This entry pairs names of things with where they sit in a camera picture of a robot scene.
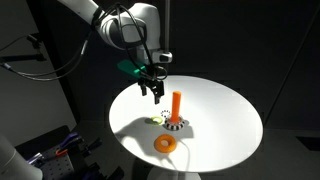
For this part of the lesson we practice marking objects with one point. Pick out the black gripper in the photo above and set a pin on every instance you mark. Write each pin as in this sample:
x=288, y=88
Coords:
x=151, y=77

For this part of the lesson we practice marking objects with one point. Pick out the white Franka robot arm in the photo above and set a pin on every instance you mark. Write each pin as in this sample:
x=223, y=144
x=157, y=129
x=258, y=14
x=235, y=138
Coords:
x=133, y=23

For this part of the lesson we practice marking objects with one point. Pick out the orange peg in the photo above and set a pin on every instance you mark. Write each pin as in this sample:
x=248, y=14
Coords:
x=176, y=106

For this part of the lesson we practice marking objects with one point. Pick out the grey vertical pole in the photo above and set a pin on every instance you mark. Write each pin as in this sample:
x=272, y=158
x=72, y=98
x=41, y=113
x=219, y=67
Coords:
x=167, y=23

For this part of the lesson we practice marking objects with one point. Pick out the small orange clamp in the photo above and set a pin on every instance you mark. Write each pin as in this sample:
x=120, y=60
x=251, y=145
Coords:
x=61, y=152

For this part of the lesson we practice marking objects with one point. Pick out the perforated metal breadboard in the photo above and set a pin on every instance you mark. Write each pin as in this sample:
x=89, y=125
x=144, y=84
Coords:
x=56, y=166

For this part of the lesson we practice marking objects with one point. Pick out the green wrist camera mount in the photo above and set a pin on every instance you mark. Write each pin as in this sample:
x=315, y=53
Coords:
x=128, y=68

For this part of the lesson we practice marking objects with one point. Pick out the white table pedestal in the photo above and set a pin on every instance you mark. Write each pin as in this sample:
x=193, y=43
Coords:
x=156, y=176

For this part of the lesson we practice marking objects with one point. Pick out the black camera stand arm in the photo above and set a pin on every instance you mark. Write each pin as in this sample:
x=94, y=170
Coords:
x=23, y=57

